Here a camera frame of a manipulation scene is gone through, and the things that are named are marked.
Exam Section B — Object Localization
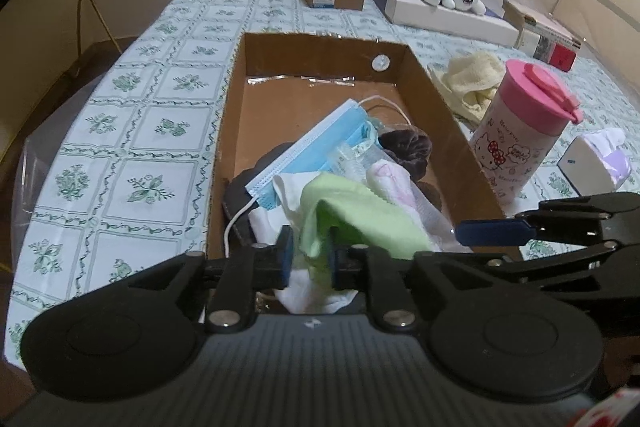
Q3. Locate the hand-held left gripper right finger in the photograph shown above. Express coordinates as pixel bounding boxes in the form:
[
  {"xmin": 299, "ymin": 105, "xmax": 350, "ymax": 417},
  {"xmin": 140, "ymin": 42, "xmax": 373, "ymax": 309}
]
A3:
[{"xmin": 327, "ymin": 232, "xmax": 502, "ymax": 333}]

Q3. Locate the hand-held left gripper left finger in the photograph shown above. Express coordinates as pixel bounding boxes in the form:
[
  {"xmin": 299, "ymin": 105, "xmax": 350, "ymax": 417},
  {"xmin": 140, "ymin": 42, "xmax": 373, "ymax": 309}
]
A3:
[{"xmin": 125, "ymin": 225, "xmax": 296, "ymax": 334}]

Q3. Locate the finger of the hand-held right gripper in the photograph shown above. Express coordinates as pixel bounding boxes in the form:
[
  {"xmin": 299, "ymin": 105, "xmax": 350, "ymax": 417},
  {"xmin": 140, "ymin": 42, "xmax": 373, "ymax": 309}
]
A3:
[
  {"xmin": 492, "ymin": 233, "xmax": 640, "ymax": 290},
  {"xmin": 456, "ymin": 192, "xmax": 640, "ymax": 246}
]

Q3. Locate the green cloth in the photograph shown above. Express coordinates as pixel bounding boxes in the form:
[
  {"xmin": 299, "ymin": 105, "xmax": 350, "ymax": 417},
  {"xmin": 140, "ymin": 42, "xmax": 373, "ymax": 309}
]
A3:
[{"xmin": 300, "ymin": 173, "xmax": 441, "ymax": 258}]

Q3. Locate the dark grey cloth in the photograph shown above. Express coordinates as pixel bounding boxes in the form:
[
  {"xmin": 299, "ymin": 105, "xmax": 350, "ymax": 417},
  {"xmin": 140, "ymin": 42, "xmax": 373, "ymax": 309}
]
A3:
[{"xmin": 222, "ymin": 141, "xmax": 301, "ymax": 249}]

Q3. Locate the blue face mask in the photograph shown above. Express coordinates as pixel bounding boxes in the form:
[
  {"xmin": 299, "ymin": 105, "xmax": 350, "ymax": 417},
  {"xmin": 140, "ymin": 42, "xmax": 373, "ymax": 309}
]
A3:
[{"xmin": 223, "ymin": 96, "xmax": 413, "ymax": 258}]

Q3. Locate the white pink cloth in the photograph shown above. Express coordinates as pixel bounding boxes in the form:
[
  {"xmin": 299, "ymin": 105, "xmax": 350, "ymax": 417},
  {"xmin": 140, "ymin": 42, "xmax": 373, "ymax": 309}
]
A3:
[{"xmin": 365, "ymin": 159, "xmax": 419, "ymax": 210}]

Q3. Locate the dark brown scrunchie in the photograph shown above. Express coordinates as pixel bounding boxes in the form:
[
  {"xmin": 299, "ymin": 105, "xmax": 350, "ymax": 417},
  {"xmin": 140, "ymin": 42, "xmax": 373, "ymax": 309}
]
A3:
[{"xmin": 377, "ymin": 128, "xmax": 434, "ymax": 184}]

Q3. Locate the clear plastic bag pink item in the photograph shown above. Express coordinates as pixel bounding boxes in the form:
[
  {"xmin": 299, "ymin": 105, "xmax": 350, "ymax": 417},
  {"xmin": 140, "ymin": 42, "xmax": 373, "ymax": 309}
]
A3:
[{"xmin": 410, "ymin": 192, "xmax": 474, "ymax": 254}]

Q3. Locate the pink lidded cup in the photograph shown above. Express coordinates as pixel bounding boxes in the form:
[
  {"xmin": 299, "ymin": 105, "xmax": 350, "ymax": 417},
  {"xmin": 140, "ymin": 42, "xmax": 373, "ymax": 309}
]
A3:
[{"xmin": 467, "ymin": 59, "xmax": 585, "ymax": 202}]

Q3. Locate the purple tissue pack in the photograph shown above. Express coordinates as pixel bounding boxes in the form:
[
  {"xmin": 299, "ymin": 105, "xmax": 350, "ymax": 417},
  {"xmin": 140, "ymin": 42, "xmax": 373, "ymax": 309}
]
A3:
[{"xmin": 557, "ymin": 128, "xmax": 632, "ymax": 196}]

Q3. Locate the clear plastic wrapper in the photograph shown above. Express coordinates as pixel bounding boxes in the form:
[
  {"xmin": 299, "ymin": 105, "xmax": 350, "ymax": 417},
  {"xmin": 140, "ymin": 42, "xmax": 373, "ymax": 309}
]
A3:
[{"xmin": 331, "ymin": 141, "xmax": 377, "ymax": 182}]

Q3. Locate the yellow towel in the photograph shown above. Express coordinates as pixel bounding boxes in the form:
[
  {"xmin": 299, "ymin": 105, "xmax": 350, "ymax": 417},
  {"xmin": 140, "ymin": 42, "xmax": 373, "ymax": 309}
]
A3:
[{"xmin": 429, "ymin": 52, "xmax": 506, "ymax": 126}]

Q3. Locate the red white box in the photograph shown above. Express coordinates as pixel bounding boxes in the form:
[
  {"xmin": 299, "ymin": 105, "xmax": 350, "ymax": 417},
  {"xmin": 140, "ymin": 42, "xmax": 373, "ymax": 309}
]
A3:
[{"xmin": 515, "ymin": 29, "xmax": 579, "ymax": 72}]

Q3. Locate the flat white blue box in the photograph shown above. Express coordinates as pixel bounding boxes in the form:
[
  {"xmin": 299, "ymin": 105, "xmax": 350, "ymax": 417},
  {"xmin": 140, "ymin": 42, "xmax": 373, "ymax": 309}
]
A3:
[{"xmin": 367, "ymin": 0, "xmax": 521, "ymax": 48}]

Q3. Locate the beige headboard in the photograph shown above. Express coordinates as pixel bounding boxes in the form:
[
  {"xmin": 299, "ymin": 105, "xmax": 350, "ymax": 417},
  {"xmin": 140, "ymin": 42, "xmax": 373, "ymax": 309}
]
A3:
[{"xmin": 550, "ymin": 0, "xmax": 640, "ymax": 74}]

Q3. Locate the clear plastic sheet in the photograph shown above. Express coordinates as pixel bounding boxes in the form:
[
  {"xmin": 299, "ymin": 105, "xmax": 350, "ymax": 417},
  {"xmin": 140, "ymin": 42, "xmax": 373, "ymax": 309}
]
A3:
[{"xmin": 10, "ymin": 122, "xmax": 67, "ymax": 269}]

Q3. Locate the gold coat rack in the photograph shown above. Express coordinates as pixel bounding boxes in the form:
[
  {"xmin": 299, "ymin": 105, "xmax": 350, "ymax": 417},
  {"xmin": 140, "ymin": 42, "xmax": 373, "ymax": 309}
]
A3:
[{"xmin": 75, "ymin": 0, "xmax": 124, "ymax": 56}]

